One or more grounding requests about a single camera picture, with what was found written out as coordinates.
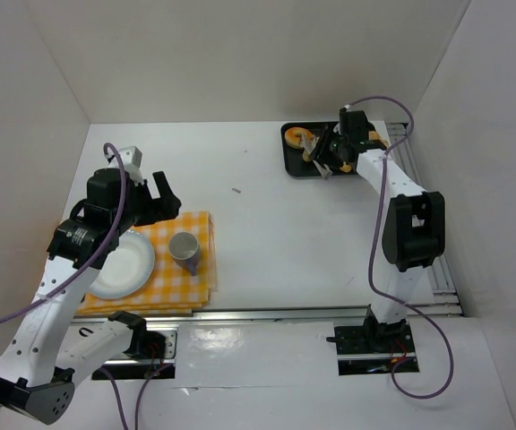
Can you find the stainless steel serving tongs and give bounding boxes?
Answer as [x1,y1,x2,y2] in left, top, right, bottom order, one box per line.
[301,137,332,179]

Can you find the oval bread roll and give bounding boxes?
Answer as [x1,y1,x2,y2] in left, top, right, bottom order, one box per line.
[302,143,317,162]

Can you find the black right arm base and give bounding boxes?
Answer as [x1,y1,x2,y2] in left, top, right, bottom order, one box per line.
[326,325,420,376]

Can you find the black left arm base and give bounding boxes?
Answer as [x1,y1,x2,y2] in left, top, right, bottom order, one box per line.
[102,328,178,381]

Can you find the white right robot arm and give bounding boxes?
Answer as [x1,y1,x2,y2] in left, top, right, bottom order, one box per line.
[321,105,445,350]

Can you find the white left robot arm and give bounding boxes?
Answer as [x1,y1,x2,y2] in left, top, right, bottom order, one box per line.
[0,168,181,425]

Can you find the purple ceramic mug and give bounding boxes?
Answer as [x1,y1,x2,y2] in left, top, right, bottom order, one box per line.
[168,231,202,277]

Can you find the white ceramic plate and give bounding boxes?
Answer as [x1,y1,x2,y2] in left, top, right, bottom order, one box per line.
[89,230,155,300]

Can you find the black food tray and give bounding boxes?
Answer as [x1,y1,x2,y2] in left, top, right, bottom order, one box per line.
[280,121,356,179]

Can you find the yellow checkered cloth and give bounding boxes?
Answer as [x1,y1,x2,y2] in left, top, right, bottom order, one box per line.
[77,211,216,316]

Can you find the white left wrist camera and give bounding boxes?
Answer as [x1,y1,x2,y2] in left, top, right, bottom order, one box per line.
[105,146,142,168]

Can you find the ring donut bread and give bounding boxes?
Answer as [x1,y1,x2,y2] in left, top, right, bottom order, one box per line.
[284,127,314,149]

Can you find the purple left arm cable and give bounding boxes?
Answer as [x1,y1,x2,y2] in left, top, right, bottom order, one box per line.
[0,142,129,337]

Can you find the aluminium front rail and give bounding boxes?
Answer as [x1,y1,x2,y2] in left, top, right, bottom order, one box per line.
[72,305,375,324]

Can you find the aluminium side rail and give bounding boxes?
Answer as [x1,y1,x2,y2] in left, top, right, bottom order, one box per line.
[383,123,462,316]

